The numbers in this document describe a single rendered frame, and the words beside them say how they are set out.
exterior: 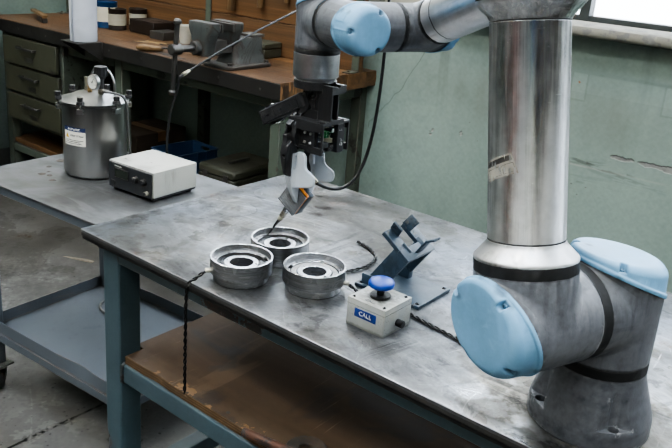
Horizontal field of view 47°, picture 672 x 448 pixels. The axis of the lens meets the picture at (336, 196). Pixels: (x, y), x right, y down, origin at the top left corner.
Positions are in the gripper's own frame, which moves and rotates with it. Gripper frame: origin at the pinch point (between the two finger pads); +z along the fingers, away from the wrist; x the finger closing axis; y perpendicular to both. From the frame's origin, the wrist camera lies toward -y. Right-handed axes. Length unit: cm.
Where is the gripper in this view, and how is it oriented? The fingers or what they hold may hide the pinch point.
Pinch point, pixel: (298, 191)
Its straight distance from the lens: 134.3
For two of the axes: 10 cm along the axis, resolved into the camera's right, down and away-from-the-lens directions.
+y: 7.8, 2.5, -5.7
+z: -0.7, 9.5, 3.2
